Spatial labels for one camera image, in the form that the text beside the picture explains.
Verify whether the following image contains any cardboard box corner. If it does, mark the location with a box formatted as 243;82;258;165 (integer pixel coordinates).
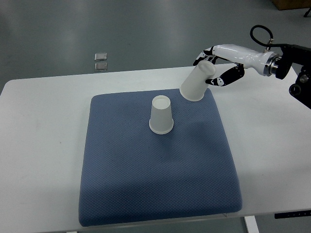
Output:
271;0;311;10

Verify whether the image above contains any white paper cup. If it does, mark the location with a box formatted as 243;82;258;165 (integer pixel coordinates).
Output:
149;95;174;134
179;60;216;101

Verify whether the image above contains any black cable loop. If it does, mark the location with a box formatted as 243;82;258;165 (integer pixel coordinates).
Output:
250;25;282;52

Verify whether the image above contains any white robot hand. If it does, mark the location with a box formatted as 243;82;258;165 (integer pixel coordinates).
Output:
193;44;280;86

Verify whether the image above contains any lower metal floor plate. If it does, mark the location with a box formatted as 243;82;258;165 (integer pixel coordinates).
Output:
95;62;108;72

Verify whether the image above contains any white table leg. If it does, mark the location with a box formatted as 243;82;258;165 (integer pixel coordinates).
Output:
244;216;259;233

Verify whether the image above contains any upper metal floor plate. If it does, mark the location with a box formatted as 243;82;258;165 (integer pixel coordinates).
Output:
94;52;107;61

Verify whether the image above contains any blue textured cushion mat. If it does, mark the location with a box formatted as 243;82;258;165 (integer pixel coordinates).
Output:
79;89;242;227

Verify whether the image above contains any black tripod leg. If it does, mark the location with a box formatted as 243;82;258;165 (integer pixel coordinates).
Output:
303;8;311;17

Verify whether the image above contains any black table control panel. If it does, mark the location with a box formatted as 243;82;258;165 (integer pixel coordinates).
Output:
274;210;311;219

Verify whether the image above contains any metal floor plate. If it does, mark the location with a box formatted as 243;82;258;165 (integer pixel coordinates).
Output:
94;52;107;61
95;62;108;72

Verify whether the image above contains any white paper cup on mat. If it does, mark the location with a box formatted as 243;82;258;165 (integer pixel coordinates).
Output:
149;95;174;134

